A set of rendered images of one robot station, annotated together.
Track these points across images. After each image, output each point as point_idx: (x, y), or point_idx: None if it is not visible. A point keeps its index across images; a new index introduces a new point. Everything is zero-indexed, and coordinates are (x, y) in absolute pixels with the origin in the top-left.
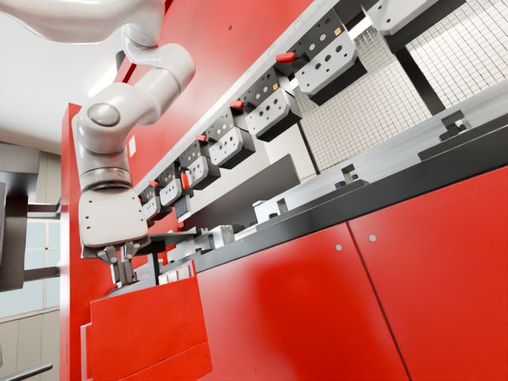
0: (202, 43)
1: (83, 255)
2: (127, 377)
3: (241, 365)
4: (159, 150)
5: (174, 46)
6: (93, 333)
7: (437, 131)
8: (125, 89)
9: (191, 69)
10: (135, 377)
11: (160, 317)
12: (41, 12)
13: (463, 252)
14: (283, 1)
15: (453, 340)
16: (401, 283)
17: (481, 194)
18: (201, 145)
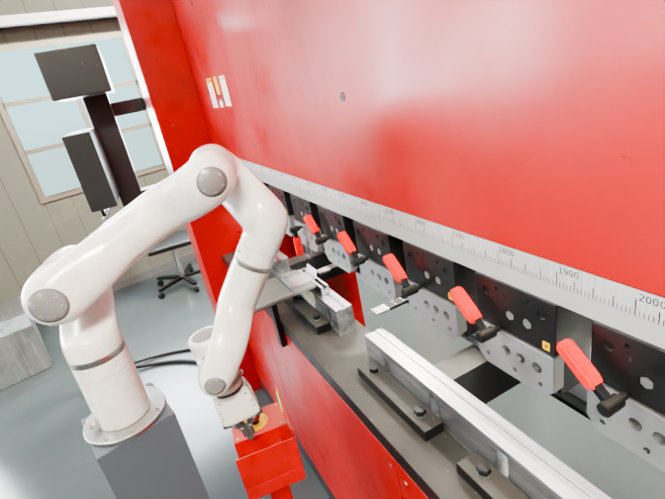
0: (304, 58)
1: (224, 429)
2: (259, 484)
3: (339, 440)
4: (263, 150)
5: (255, 218)
6: (239, 472)
7: (490, 450)
8: (223, 355)
9: (281, 238)
10: (263, 484)
11: (273, 461)
12: (129, 262)
13: None
14: (408, 167)
15: None
16: None
17: None
18: (314, 213)
